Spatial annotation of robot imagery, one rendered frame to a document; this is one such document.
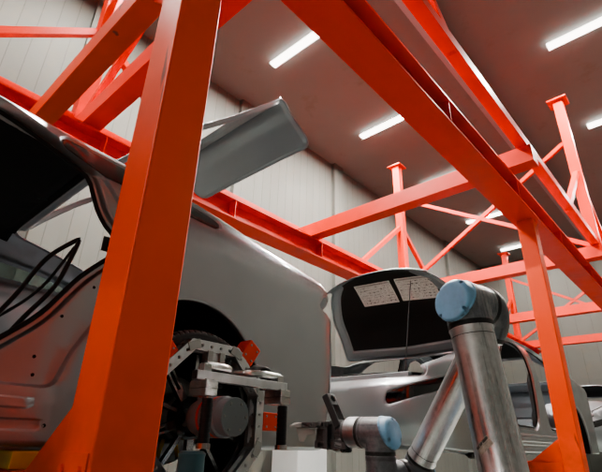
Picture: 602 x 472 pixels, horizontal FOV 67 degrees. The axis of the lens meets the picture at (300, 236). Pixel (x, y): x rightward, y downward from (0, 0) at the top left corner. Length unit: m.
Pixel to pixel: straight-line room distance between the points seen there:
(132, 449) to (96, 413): 0.12
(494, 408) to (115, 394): 0.89
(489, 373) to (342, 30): 2.20
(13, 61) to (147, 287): 5.67
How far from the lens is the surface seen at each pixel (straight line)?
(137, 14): 2.52
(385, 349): 5.36
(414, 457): 1.55
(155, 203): 1.35
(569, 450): 4.85
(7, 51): 6.81
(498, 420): 1.21
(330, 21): 2.87
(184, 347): 1.76
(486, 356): 1.23
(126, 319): 1.22
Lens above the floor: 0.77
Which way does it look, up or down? 25 degrees up
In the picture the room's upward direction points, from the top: 2 degrees clockwise
